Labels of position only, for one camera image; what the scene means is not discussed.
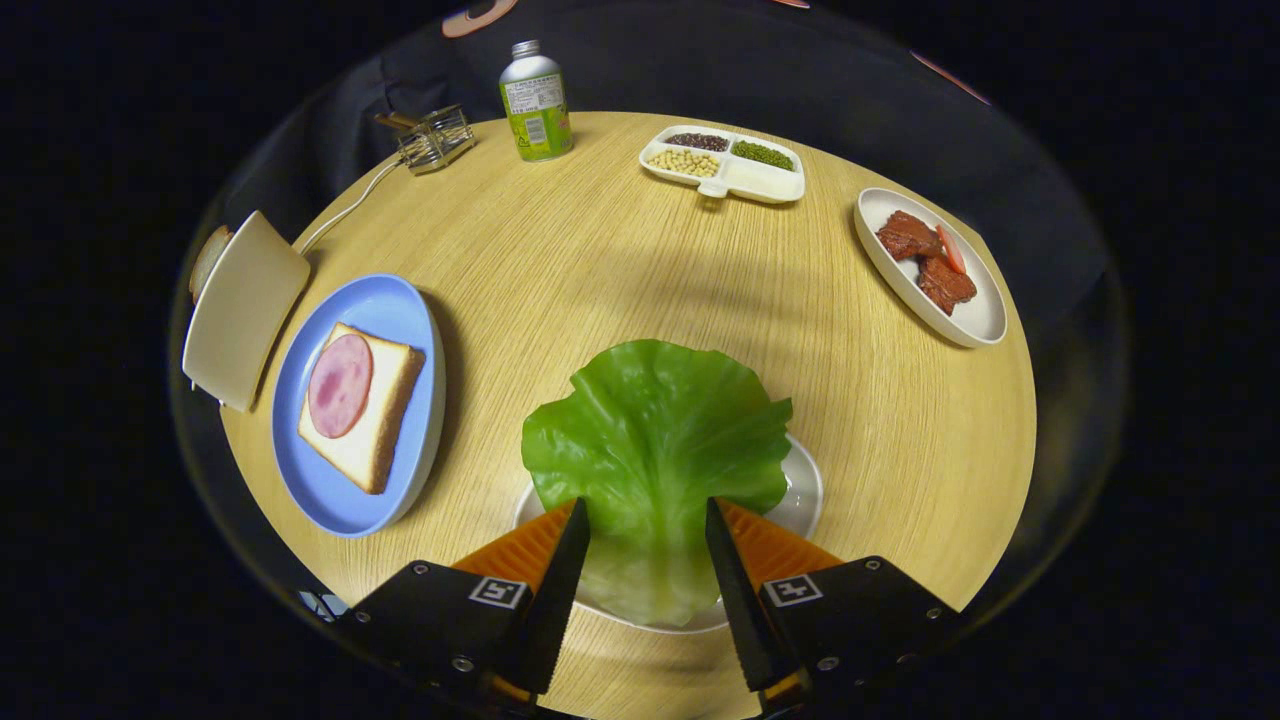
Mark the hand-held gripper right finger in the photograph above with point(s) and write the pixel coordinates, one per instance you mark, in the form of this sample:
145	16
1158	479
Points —
740	600

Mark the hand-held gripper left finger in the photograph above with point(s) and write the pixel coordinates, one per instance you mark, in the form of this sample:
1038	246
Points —
555	600

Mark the green lettuce leaf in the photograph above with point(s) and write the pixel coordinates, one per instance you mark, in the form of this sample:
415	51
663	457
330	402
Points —
650	440

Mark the white shallow plate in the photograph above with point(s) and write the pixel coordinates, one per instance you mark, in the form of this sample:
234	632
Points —
805	490

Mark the white bread slice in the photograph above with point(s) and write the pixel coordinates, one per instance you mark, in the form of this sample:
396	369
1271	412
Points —
385	410

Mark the pink ham slice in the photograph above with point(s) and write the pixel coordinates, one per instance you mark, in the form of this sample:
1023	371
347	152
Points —
340	385

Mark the blue plate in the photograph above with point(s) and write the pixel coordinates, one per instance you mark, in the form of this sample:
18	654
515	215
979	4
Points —
380	295

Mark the white oval meat plate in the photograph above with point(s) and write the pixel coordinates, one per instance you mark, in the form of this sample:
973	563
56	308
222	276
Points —
900	280

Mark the brown meat piece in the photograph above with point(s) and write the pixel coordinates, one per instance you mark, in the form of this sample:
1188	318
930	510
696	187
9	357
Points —
945	285
908	236

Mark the red food strip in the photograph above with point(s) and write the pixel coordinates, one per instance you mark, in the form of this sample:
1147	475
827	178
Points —
952	250

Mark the white divided dish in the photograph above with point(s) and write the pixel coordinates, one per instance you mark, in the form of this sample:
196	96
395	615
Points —
760	185

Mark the white toaster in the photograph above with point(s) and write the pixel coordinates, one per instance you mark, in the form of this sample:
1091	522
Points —
245	310

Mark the pile of yellow soybeans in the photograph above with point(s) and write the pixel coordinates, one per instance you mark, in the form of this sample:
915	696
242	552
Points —
684	162

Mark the pile of green beans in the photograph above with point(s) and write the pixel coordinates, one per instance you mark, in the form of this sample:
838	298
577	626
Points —
763	155

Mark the pile of dark beans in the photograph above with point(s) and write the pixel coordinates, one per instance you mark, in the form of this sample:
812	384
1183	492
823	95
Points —
697	142

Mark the green label metal bottle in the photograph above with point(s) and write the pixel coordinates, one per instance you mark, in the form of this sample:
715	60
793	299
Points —
537	110

